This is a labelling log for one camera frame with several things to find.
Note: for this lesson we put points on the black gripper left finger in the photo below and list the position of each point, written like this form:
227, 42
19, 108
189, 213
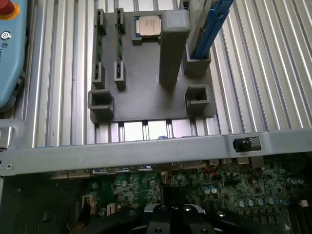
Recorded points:
168, 197

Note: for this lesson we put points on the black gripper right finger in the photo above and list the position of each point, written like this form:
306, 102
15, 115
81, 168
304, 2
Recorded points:
178, 197

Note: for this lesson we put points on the black RAM slot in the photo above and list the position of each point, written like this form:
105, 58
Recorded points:
296, 219

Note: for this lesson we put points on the white motherboard header connector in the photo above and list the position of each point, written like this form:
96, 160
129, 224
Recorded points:
110, 209
88, 202

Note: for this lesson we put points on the grey metal PC case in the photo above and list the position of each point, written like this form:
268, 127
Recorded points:
122, 156

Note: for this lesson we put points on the green motherboard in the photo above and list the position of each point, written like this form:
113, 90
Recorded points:
243, 185

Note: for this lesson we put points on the grey printed parts rack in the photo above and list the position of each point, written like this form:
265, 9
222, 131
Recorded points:
143, 97

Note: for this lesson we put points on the green RAM stick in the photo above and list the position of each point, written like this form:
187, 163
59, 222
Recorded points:
99, 44
120, 46

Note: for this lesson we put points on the silver CPU chip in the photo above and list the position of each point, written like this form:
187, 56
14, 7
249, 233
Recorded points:
148, 25

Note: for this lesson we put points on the blue angled bar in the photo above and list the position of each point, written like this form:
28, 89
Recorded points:
212, 26

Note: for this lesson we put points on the light blue teach pendant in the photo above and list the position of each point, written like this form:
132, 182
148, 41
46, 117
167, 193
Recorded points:
12, 61

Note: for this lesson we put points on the black case switch with label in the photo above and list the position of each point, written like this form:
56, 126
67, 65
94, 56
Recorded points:
243, 144

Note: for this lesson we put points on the grey metal bracket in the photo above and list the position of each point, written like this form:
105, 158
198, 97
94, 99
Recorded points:
15, 124

